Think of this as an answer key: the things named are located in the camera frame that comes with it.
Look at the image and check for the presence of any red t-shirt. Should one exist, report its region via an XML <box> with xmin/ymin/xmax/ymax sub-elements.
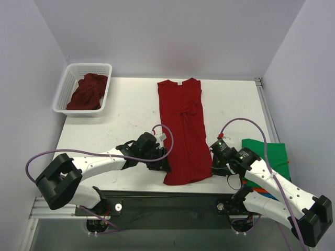
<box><xmin>158</xmin><ymin>78</ymin><xmax>212</xmax><ymax>186</ymax></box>

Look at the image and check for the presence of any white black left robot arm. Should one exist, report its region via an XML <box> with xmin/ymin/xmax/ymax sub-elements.
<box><xmin>33</xmin><ymin>136</ymin><xmax>172</xmax><ymax>215</ymax></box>

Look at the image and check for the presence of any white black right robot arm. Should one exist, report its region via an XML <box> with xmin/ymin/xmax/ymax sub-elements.
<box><xmin>211</xmin><ymin>145</ymin><xmax>333</xmax><ymax>247</ymax></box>

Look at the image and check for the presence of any green folded t-shirt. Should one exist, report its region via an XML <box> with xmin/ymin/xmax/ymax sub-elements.
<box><xmin>242</xmin><ymin>139</ymin><xmax>291</xmax><ymax>180</ymax></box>

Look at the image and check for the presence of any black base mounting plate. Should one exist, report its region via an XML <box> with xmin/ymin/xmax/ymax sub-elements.
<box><xmin>74</xmin><ymin>190</ymin><xmax>254</xmax><ymax>232</ymax></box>

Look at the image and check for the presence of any dark red crumpled shirt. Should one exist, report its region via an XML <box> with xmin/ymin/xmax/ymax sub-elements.
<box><xmin>66</xmin><ymin>73</ymin><xmax>108</xmax><ymax>110</ymax></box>

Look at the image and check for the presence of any white perforated plastic basket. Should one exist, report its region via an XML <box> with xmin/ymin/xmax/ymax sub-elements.
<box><xmin>53</xmin><ymin>63</ymin><xmax>112</xmax><ymax>117</ymax></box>

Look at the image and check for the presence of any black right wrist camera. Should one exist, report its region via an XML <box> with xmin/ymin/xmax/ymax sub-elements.
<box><xmin>210</xmin><ymin>133</ymin><xmax>237</xmax><ymax>158</ymax></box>

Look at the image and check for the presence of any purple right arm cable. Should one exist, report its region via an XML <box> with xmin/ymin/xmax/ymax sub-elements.
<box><xmin>219</xmin><ymin>118</ymin><xmax>308</xmax><ymax>251</ymax></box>

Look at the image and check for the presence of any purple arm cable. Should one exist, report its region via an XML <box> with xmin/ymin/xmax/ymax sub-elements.
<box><xmin>25</xmin><ymin>124</ymin><xmax>175</xmax><ymax>233</ymax></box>
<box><xmin>219</xmin><ymin>118</ymin><xmax>308</xmax><ymax>251</ymax></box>

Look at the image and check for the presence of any aluminium frame rail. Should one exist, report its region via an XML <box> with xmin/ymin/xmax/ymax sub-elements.
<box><xmin>254</xmin><ymin>78</ymin><xmax>280</xmax><ymax>143</ymax></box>

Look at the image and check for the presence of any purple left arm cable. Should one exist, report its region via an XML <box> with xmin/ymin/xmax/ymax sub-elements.
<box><xmin>25</xmin><ymin>124</ymin><xmax>175</xmax><ymax>233</ymax></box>

